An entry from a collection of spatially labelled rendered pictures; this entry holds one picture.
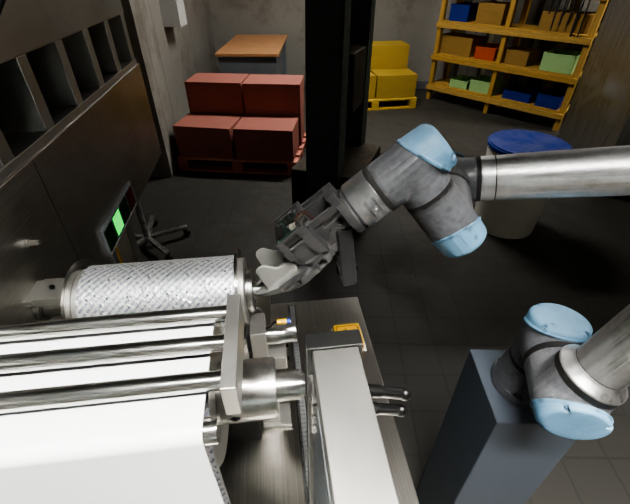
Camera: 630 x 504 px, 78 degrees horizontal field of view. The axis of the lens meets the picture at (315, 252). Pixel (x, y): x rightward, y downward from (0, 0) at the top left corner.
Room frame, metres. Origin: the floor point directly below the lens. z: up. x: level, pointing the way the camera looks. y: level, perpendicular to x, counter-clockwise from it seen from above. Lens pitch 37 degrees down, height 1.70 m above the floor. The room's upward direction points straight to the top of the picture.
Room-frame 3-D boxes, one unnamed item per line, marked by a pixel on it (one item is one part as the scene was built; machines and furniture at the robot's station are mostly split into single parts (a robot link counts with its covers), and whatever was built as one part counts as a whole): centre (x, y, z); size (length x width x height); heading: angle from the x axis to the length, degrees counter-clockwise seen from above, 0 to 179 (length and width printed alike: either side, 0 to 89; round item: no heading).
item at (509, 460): (0.54, -0.50, 0.45); 0.20 x 0.20 x 0.90; 89
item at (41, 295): (0.45, 0.42, 1.28); 0.06 x 0.05 x 0.02; 97
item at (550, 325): (0.54, -0.50, 1.07); 0.13 x 0.12 x 0.14; 165
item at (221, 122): (3.94, 0.73, 0.37); 1.27 x 0.91 x 0.75; 89
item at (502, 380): (0.54, -0.50, 0.95); 0.15 x 0.15 x 0.10
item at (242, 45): (5.75, 0.79, 0.41); 1.46 x 0.75 x 0.81; 179
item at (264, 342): (0.46, 0.08, 1.05); 0.06 x 0.05 x 0.31; 97
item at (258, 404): (0.24, 0.07, 1.33); 0.06 x 0.06 x 0.06; 7
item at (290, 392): (0.25, 0.01, 1.33); 0.06 x 0.03 x 0.03; 97
